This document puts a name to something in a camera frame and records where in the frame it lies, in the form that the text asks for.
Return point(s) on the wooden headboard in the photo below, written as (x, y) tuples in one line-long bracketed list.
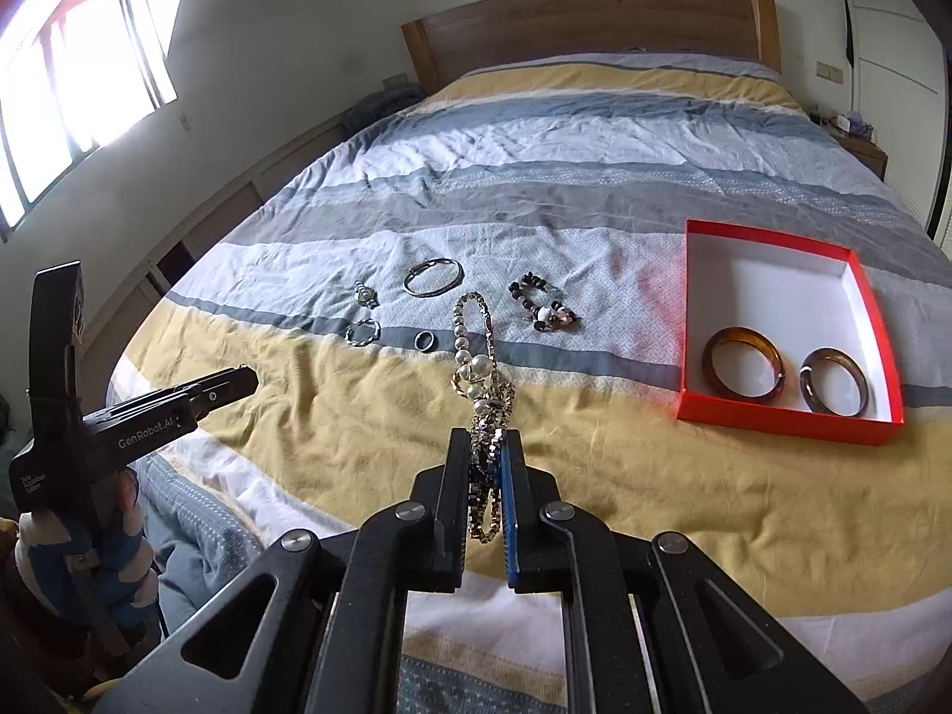
[(558, 22)]

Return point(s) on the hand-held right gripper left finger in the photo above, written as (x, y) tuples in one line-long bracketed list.
[(455, 476)]

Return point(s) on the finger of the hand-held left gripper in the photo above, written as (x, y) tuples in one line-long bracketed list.
[(202, 407), (230, 381)]

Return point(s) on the dark blue cloth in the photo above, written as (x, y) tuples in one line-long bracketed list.
[(379, 108)]

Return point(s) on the person's left hand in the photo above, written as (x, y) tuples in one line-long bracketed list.
[(119, 558)]

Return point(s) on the wall socket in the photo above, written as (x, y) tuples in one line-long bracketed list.
[(396, 81)]

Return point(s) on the window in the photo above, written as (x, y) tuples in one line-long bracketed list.
[(74, 74)]

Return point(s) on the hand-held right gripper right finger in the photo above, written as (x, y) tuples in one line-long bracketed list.
[(512, 491)]

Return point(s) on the thin silver bangle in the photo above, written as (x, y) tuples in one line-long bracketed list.
[(408, 281)]

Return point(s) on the white wardrobe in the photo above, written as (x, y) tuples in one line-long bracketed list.
[(892, 44)]

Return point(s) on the red cardboard box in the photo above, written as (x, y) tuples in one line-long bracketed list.
[(773, 297)]

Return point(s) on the purple bag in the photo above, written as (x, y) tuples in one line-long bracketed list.
[(855, 124)]

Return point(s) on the wall switch plate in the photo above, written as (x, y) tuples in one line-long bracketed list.
[(830, 72)]

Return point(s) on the silver wristwatch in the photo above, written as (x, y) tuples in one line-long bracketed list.
[(364, 296)]

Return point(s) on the wooden nightstand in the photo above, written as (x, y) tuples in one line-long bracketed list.
[(866, 154)]

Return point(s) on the dark brown bangle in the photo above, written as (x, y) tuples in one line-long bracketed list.
[(808, 388)]

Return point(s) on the striped bed blanket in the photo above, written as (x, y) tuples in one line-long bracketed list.
[(520, 163)]

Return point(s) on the amber bangle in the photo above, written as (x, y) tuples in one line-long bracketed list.
[(710, 366)]

